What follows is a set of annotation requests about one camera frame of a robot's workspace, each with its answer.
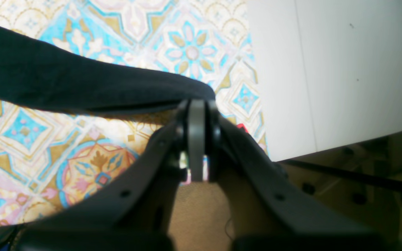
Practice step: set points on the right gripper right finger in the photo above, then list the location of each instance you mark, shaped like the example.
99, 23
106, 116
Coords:
268, 212

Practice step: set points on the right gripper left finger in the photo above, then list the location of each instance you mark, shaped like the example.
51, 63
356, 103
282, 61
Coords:
133, 212

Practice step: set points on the black t-shirt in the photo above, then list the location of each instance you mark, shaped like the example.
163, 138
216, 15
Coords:
38, 75

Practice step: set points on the orange clamp lower right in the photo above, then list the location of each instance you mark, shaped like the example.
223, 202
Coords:
243, 128

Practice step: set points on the patterned tablecloth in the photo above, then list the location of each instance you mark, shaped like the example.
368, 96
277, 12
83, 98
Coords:
49, 161

